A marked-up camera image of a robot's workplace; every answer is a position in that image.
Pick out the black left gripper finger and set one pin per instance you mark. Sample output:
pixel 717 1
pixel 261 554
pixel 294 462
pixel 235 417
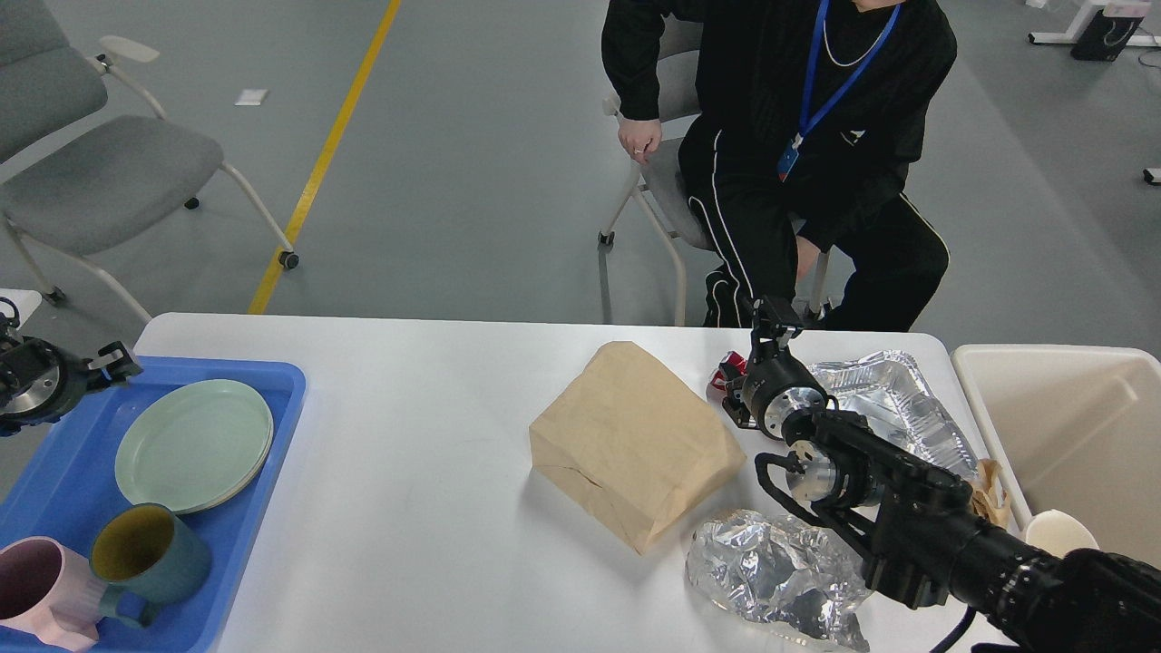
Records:
pixel 10 319
pixel 114 365

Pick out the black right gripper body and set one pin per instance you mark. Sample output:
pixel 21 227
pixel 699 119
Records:
pixel 775 393

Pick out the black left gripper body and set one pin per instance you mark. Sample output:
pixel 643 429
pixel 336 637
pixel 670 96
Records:
pixel 41 383

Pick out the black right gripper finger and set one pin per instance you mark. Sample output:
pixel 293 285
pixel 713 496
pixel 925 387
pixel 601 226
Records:
pixel 774 324

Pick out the green plate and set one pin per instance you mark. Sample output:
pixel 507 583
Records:
pixel 179 451

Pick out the teal mug yellow inside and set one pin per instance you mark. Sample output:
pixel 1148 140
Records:
pixel 149 559

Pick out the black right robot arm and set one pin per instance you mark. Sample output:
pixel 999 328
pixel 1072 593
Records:
pixel 911 522

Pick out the red snack wrapper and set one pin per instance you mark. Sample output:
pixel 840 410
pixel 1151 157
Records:
pixel 728 377

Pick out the blue plastic tray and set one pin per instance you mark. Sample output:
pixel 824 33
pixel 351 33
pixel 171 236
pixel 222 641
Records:
pixel 67 491

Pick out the aluminium foil tray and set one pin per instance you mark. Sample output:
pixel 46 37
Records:
pixel 889 390

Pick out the pink plate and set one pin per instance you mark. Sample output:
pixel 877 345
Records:
pixel 250 445

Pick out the brown paper bag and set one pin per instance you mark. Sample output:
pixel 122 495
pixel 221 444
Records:
pixel 633 445

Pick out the grey office chair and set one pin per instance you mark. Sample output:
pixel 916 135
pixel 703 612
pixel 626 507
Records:
pixel 111 183

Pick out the crumpled aluminium foil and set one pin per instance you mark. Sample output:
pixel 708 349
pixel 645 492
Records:
pixel 802 582

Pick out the pink mug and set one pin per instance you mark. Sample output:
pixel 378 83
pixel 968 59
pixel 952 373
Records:
pixel 51 592

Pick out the seated person in black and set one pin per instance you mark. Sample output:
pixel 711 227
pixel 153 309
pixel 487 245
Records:
pixel 811 113

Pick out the white chair under person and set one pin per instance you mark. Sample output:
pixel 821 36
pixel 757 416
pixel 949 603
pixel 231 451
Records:
pixel 658 186

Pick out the crumpled brown paper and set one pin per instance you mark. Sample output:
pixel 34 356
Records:
pixel 989 500

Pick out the white paper scrap on floor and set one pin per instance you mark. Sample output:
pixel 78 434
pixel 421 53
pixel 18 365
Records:
pixel 251 97

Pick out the beige plastic bin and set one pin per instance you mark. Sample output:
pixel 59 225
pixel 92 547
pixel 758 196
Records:
pixel 1076 429

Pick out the white paper cup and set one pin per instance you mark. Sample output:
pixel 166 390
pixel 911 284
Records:
pixel 1058 534

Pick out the black box on floor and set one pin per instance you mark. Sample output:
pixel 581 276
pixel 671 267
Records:
pixel 1105 36

